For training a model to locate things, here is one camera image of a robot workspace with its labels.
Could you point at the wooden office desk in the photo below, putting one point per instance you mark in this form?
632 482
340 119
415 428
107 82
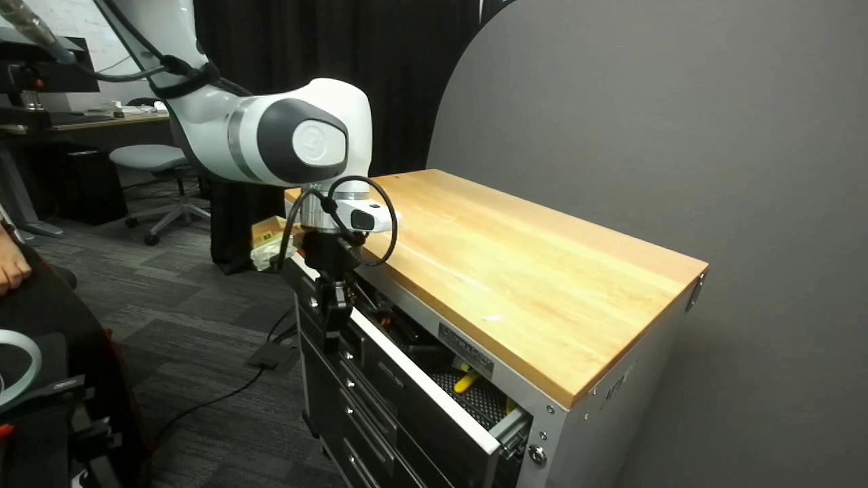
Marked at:
81 123

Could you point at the grey round backdrop panel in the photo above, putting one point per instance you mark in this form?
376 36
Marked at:
651 127

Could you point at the grey metal tool drawer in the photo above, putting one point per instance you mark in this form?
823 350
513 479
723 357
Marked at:
407 398

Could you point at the grey workbench cabinet wooden top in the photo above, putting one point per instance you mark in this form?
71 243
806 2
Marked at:
525 261

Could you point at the white round office stool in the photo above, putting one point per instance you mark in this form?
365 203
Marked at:
157 165

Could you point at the black box under desk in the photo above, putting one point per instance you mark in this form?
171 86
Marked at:
81 186

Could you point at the black curtain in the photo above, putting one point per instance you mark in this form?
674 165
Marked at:
381 56

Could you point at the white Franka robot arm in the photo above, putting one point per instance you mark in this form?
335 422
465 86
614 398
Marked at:
271 136

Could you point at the black equipment on stand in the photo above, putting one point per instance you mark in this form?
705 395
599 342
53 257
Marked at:
37 73

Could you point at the bare person hand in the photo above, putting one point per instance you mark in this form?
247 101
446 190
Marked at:
8 265

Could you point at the person leg in black trousers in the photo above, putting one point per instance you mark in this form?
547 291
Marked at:
43 342

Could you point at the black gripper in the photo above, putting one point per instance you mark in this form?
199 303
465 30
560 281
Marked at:
332 257

